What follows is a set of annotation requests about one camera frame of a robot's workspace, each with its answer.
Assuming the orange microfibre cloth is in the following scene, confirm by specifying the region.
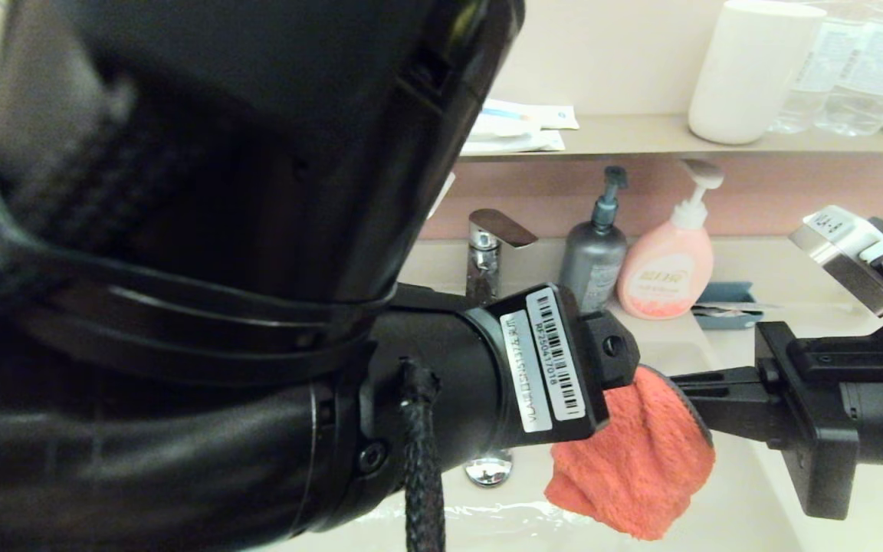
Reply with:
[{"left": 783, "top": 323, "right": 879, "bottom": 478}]
[{"left": 545, "top": 364, "right": 717, "bottom": 541}]

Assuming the chrome sink faucet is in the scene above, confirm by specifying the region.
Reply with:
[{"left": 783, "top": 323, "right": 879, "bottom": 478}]
[{"left": 466, "top": 209, "right": 539, "bottom": 304}]

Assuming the white ceramic sink basin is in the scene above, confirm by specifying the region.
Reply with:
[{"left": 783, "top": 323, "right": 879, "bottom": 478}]
[{"left": 258, "top": 322, "right": 810, "bottom": 552}]

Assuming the small blue tray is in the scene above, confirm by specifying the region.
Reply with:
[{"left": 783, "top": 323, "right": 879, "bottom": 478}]
[{"left": 691, "top": 281, "right": 757, "bottom": 330}]

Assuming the dark grey pump bottle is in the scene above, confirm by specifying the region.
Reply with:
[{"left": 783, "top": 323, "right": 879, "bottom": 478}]
[{"left": 559, "top": 166, "right": 629, "bottom": 311}]

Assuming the pink soap pump bottle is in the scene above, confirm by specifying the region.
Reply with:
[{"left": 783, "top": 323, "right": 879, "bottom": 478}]
[{"left": 616, "top": 160, "right": 724, "bottom": 321}]

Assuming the chrome drain stopper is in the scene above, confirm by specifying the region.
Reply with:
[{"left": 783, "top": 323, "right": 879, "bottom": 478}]
[{"left": 464, "top": 451, "right": 514, "bottom": 488}]

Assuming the long flat white packet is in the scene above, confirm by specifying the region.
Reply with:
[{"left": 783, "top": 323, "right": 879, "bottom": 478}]
[{"left": 464, "top": 130, "right": 566, "bottom": 154}]

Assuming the small white sachet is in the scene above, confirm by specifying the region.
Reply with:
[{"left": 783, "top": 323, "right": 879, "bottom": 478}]
[{"left": 541, "top": 106, "right": 580, "bottom": 131}]

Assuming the blue striped white sachet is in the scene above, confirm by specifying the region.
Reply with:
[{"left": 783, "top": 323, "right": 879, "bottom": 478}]
[{"left": 480, "top": 98, "right": 546, "bottom": 139}]

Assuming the white plastic cup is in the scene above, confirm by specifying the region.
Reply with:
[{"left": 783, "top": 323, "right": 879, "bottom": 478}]
[{"left": 688, "top": 0, "right": 827, "bottom": 146}]

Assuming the white label water bottle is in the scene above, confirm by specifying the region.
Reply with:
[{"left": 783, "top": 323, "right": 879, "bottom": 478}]
[
  {"left": 767, "top": 0, "right": 864, "bottom": 136},
  {"left": 813, "top": 0, "right": 883, "bottom": 139}
]

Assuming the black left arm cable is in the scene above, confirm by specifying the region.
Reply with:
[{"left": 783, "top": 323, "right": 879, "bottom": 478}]
[{"left": 399, "top": 360, "right": 448, "bottom": 552}]

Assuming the taupe wall shelf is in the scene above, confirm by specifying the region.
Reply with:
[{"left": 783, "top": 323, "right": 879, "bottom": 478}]
[{"left": 461, "top": 113, "right": 883, "bottom": 162}]

